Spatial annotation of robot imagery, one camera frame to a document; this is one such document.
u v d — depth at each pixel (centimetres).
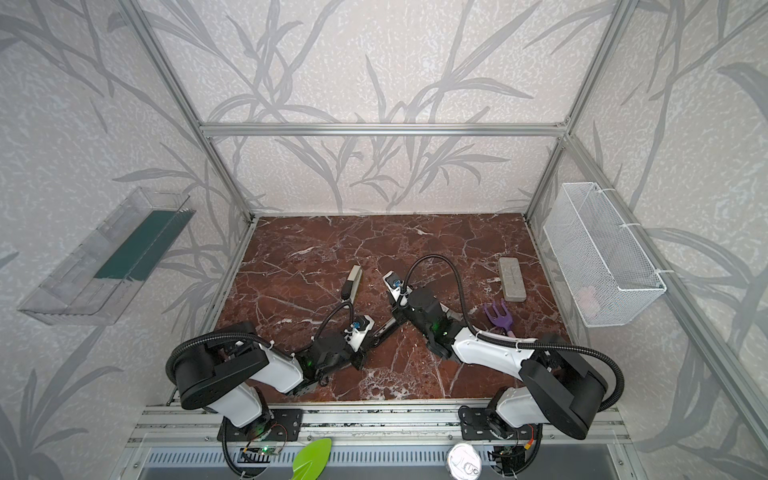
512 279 99
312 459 69
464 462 64
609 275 61
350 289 94
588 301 72
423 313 62
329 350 67
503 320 93
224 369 46
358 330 75
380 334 87
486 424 73
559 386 42
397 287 70
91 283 64
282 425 72
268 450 70
